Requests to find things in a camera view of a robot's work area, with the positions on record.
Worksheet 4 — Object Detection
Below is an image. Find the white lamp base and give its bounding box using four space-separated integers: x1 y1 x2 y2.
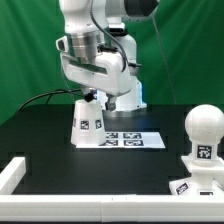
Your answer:
169 155 224 196

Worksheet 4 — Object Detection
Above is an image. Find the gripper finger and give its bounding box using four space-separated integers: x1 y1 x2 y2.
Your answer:
105 94 116 111
80 86 96 102

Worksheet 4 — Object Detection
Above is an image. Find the white front fence rail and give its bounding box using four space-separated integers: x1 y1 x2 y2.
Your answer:
0 195 224 222

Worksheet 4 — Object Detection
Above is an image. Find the white fence rail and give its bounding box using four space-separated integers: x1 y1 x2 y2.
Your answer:
0 195 224 222
0 157 26 195

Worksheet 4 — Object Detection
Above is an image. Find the white left fence rail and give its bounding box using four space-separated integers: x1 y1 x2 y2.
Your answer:
0 157 26 195

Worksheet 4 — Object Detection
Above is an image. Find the black cable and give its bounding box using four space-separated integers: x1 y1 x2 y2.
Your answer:
18 88 84 114

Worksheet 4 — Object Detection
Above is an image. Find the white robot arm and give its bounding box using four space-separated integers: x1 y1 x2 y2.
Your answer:
56 0 160 113

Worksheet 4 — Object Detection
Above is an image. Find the white marker sheet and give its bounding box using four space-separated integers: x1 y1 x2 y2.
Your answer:
103 132 165 149

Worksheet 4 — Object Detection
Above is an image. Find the black camera on stand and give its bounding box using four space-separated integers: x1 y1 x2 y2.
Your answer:
109 23 128 36

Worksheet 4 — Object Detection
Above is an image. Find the white lamp bulb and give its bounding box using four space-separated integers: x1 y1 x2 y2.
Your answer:
185 104 224 166

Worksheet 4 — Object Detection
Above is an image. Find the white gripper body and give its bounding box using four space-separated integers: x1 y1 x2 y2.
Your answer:
60 52 131 96

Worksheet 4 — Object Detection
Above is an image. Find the white lamp shade cone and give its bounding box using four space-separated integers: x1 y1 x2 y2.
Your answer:
71 100 106 146

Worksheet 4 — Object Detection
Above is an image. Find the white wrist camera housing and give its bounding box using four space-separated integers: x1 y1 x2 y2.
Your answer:
56 36 71 53

